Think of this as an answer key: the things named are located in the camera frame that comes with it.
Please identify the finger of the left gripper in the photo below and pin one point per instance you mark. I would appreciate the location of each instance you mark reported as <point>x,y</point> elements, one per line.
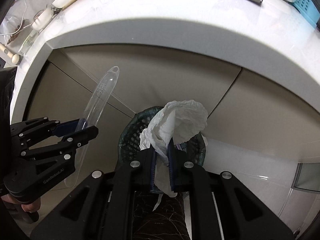
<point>42,128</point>
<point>67,145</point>

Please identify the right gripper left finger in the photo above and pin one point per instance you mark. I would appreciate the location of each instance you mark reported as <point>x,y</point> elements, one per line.
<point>101,206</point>

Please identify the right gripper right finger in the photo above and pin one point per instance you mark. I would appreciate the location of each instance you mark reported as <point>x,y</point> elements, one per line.
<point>221,206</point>

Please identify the clear plastic tube package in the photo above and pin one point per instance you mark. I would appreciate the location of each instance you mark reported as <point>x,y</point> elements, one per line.
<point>91,116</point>

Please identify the white tissue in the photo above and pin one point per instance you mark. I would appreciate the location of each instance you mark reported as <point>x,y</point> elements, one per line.
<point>179,121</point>

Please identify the dark mesh trash bin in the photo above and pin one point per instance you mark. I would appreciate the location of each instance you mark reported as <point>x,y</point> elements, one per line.
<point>128,145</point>

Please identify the person left hand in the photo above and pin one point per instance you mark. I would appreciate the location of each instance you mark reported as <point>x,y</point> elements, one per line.
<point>33,207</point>

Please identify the white small pot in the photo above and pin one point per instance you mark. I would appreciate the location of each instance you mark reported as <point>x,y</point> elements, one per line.
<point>43,19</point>

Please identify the blue utensil holder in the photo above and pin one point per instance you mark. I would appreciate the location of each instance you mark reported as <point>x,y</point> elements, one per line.
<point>308,10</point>

